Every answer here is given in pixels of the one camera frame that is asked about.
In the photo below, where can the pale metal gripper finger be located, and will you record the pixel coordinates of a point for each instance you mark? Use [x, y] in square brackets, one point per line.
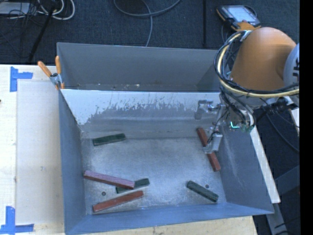
[207, 148]
[217, 141]

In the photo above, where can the red-brown block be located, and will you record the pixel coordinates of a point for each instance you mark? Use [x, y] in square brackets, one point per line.
[107, 179]
[214, 161]
[117, 201]

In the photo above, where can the dark green flat block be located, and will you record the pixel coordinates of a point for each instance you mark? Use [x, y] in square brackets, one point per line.
[109, 139]
[202, 191]
[142, 182]

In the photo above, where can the grey metal bin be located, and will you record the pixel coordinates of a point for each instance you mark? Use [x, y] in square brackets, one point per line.
[156, 160]

